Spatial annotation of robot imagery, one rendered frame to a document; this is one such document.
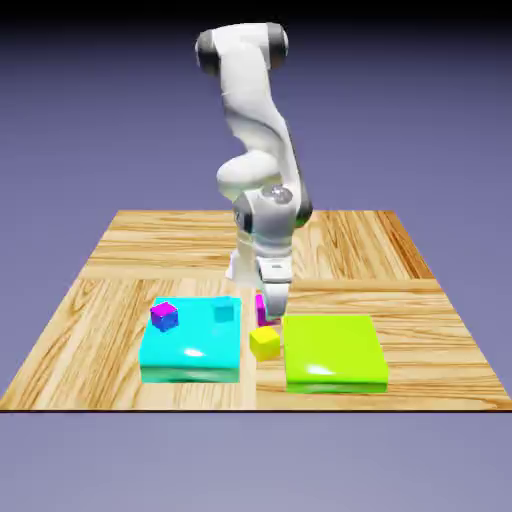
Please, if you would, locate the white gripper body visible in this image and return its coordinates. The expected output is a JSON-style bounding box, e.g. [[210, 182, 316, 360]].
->
[[260, 281, 291, 321]]

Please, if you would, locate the small magenta cube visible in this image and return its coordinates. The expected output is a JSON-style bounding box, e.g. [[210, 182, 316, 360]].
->
[[254, 294, 281, 328]]

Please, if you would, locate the small yellow cube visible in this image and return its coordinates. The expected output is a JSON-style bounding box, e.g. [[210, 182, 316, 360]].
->
[[248, 325, 282, 362]]

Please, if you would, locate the small purple cube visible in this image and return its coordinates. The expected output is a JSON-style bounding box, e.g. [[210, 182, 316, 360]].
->
[[150, 301, 180, 333]]

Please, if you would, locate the large lime green box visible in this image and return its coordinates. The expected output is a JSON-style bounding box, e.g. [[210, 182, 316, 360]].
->
[[281, 314, 390, 394]]

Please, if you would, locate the large cyan box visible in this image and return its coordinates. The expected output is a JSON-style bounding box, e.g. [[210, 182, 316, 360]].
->
[[138, 295, 243, 384]]

